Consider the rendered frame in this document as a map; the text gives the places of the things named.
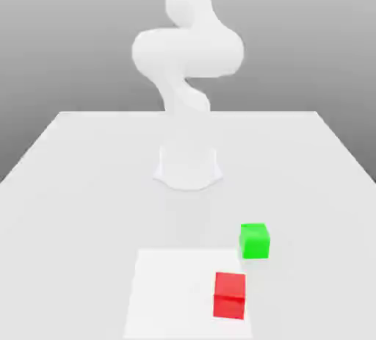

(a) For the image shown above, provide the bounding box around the small green cube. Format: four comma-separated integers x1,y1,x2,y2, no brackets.
238,223,271,260

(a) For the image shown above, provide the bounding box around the small red cube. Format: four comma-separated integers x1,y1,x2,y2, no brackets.
212,272,247,321

